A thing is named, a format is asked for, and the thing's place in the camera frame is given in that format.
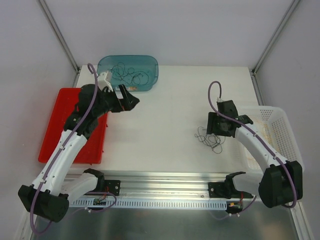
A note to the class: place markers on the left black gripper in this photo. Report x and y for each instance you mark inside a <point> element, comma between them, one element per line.
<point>119,100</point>

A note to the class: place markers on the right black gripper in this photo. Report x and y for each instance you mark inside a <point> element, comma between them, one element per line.
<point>211,124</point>

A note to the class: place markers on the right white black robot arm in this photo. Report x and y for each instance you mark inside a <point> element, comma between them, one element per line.
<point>265,165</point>

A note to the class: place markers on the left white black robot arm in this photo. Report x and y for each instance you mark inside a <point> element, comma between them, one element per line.
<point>57,165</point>

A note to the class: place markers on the teal plastic tub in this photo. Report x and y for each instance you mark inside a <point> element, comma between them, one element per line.
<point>136,72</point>

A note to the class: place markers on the white perforated plastic basket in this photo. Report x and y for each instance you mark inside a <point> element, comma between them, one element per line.
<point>272,124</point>

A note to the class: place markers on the red plastic tray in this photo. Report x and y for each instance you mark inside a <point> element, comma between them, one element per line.
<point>65,102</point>

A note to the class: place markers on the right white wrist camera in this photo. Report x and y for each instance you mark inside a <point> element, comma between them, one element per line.
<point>219,100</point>

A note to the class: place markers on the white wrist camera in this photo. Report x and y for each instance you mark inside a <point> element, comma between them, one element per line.
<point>104,81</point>
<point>219,100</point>

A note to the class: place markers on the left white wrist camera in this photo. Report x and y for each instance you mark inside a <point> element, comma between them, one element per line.
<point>104,81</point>

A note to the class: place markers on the aluminium mounting rail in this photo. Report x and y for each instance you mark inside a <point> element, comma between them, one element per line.
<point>160,185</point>

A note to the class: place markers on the white slotted cable duct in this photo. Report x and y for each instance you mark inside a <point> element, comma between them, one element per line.
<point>135,203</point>

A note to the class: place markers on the left aluminium frame post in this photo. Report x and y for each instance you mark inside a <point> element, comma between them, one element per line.
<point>58,34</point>

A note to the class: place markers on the aluminium frame post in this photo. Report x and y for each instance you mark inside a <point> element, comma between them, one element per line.
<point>58,34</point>
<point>276,34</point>

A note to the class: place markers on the right aluminium frame post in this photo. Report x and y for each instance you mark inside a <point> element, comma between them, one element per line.
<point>276,34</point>

